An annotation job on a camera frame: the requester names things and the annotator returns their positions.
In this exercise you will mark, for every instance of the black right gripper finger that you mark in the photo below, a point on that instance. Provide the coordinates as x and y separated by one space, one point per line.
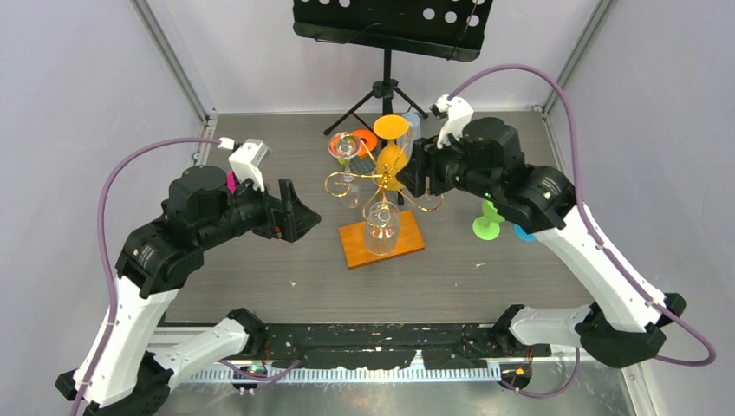
413 176
423 150

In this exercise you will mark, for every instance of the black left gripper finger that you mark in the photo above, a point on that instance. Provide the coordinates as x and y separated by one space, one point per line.
293 227
291 205

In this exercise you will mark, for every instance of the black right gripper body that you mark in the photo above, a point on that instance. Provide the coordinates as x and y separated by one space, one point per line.
448 167

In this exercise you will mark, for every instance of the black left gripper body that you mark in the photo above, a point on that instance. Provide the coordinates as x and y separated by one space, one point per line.
255 210

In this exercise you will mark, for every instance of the pink wine glass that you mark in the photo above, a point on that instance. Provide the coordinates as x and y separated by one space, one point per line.
231 182

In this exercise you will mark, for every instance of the gold wire wine glass rack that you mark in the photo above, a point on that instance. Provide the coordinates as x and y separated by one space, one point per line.
352 236

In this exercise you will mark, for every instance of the green wine glass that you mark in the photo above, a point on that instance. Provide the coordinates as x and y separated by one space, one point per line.
487 226

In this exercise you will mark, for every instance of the blue wine glass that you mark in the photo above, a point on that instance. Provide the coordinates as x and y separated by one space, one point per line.
522 234

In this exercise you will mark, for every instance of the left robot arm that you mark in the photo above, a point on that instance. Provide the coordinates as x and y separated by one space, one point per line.
200 213

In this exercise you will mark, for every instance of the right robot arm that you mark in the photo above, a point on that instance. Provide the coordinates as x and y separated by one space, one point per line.
618 328

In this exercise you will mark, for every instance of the orange wine glass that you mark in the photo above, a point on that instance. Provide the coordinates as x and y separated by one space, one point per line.
392 158

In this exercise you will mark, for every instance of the clear wine glass front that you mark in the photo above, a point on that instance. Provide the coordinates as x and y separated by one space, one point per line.
382 228

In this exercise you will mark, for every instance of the clear wine glass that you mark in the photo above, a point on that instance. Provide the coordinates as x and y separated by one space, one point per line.
344 147
382 228

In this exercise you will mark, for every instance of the clear wine glass back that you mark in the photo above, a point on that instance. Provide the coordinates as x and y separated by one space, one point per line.
344 147

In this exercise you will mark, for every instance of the grey building plate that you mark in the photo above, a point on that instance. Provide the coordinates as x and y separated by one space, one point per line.
361 166

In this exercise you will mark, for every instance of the black music stand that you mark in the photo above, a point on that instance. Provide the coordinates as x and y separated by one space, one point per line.
449 30

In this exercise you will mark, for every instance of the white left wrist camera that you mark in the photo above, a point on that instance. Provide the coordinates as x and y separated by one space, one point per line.
245 160

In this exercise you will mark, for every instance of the orange ring toy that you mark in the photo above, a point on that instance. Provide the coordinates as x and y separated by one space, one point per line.
369 142

